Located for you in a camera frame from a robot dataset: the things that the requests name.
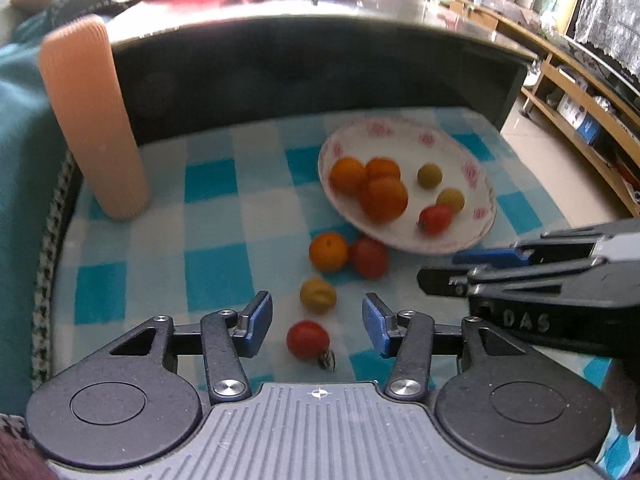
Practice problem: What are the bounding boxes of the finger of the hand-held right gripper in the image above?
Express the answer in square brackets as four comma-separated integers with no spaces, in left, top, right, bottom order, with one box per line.
[452,219,640,269]
[417,257,608,300]

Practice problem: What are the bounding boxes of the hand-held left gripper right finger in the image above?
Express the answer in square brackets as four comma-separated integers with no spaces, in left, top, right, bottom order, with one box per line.
[361,292,531,407]

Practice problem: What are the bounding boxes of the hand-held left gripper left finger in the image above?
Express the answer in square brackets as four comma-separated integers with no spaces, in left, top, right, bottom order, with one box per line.
[107,290,274,404]

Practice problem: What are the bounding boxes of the yellow round fruit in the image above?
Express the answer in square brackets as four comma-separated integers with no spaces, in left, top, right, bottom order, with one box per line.
[437,188,466,213]
[300,278,337,314]

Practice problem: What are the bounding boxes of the orange tangerine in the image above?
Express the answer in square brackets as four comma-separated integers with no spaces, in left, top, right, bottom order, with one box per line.
[366,157,402,181]
[308,232,349,273]
[359,176,409,223]
[329,157,368,197]

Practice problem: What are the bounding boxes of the yellow-green round fruit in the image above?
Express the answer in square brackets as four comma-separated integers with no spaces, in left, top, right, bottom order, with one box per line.
[417,163,443,190]

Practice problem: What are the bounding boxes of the white floral plate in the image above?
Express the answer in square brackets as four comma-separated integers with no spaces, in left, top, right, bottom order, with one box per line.
[318,117,497,255]

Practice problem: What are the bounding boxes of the blue white checkered cloth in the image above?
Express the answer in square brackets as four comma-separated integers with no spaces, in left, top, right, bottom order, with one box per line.
[50,106,640,480]

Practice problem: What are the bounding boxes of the white blue box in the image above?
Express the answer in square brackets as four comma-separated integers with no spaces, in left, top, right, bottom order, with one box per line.
[557,92,589,129]

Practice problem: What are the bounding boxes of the wooden media shelf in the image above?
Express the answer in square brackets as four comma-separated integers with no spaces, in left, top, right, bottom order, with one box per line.
[450,0,640,217]

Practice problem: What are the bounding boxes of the houndstooth cloth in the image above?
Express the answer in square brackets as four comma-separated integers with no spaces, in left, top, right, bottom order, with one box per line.
[32,150,83,396]

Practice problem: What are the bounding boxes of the pink ribbed cylinder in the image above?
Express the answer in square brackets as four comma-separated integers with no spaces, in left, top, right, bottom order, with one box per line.
[39,15,151,221]

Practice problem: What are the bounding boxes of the teal blanket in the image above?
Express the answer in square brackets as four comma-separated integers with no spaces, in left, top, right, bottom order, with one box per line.
[0,10,86,416]

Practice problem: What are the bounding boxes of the grey lace cloth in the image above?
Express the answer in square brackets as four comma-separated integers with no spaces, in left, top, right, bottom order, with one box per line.
[572,0,640,79]

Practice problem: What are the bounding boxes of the dark maroon cloth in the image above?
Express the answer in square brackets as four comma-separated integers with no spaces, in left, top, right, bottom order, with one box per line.
[0,412,57,480]

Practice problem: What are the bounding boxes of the dark patterned cushion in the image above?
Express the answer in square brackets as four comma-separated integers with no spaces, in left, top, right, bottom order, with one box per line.
[45,0,129,29]

